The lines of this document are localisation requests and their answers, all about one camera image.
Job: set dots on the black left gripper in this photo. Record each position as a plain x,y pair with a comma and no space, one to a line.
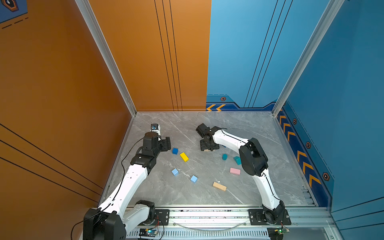
165,144

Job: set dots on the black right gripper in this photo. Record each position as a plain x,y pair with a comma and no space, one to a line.
202,147

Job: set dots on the light blue wood cube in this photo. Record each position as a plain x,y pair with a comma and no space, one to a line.
194,179

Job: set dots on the natural wood block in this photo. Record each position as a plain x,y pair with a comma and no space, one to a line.
219,186

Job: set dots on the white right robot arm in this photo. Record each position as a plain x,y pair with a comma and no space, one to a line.
254,162

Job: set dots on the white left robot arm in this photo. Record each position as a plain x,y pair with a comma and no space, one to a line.
110,220

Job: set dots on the yellow wood block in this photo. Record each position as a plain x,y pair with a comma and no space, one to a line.
184,157

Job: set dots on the teal wood block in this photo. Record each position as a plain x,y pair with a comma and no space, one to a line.
238,160

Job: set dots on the pink wood block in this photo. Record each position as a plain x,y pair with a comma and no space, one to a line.
235,171

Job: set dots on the dark blue cube near left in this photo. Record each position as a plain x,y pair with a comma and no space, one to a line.
175,151

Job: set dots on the light blue cube left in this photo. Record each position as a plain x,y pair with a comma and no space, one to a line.
175,172

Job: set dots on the left circuit board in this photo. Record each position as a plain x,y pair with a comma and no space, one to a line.
148,233

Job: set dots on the circuit board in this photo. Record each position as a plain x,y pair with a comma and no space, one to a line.
282,230
148,233

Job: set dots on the right circuit board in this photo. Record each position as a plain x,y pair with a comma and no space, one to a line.
282,230

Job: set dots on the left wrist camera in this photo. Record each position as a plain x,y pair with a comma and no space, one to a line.
155,128

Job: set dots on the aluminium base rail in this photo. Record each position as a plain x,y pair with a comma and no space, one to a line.
238,223

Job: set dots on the aluminium corner post left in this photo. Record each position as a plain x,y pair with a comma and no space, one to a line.
101,42

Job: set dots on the aluminium corner post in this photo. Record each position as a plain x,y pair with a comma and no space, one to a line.
101,42
318,34

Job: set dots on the aluminium corner post right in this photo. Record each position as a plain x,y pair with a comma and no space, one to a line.
318,34

